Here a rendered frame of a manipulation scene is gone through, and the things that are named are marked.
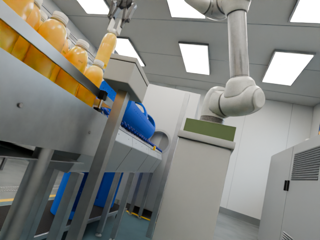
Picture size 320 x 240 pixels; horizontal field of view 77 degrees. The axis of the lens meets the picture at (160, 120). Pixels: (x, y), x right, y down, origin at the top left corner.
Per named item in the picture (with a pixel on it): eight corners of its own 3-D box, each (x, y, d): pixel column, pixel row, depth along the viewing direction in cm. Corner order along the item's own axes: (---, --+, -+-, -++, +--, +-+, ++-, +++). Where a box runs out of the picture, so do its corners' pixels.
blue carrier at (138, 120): (149, 144, 208) (159, 118, 213) (122, 125, 124) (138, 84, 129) (125, 135, 214) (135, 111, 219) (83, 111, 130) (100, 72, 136)
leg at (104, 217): (102, 235, 187) (123, 169, 199) (99, 237, 181) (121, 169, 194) (96, 233, 188) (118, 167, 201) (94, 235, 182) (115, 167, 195)
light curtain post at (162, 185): (151, 236, 221) (190, 95, 255) (150, 238, 215) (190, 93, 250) (146, 235, 222) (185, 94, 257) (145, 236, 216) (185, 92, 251)
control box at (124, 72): (142, 103, 86) (149, 82, 88) (128, 84, 67) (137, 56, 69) (121, 98, 88) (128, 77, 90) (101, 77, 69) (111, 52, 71)
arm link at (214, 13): (199, 0, 132) (215, -12, 120) (219, 10, 141) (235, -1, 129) (199, 20, 131) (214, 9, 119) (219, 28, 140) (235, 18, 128)
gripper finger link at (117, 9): (122, -1, 97) (120, -2, 98) (111, 17, 96) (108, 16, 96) (125, 5, 101) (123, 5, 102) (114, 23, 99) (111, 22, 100)
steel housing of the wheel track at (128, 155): (157, 174, 296) (164, 151, 303) (79, 177, 89) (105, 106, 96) (139, 168, 302) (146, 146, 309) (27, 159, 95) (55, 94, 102)
